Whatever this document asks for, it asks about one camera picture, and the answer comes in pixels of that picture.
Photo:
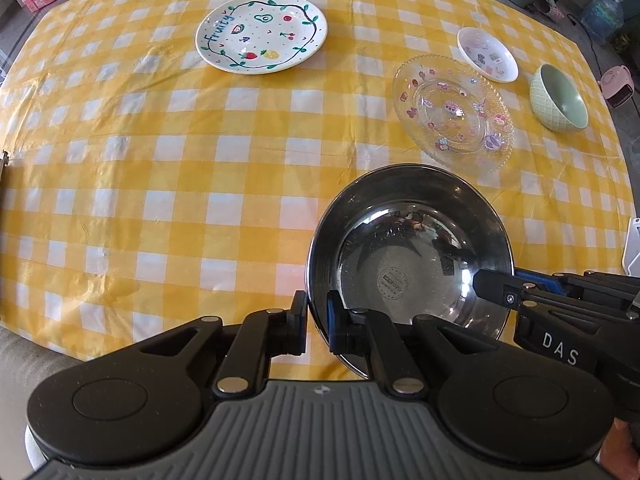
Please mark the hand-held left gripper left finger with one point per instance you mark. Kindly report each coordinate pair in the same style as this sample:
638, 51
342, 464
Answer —
301, 322

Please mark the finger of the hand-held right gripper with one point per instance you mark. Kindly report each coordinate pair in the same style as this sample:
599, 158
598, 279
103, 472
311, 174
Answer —
495, 287
542, 281

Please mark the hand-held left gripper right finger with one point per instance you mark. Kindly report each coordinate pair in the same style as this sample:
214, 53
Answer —
333, 322

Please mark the stainless steel bowl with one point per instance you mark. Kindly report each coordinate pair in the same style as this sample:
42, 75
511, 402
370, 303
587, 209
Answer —
400, 240

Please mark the green ceramic bowl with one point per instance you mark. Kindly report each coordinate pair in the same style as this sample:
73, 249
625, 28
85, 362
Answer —
562, 95

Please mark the white fruit print plate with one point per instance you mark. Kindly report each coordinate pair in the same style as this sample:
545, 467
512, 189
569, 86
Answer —
260, 35

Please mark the white plastic object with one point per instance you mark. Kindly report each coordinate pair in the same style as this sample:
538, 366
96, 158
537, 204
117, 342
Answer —
632, 245

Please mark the clear glass printed plate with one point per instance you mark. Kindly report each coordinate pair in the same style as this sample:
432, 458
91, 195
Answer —
450, 105

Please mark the pink small appliance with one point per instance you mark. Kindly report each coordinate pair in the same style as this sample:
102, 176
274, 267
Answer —
617, 85

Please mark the yellow checked tablecloth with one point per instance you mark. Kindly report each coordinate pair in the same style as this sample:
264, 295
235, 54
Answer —
150, 160

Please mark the small white printed dish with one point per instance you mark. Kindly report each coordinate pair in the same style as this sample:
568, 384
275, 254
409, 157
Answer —
487, 55

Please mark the grey cushion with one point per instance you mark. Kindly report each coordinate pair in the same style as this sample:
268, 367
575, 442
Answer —
20, 360

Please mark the dark metal object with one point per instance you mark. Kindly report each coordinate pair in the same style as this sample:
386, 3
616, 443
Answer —
4, 170

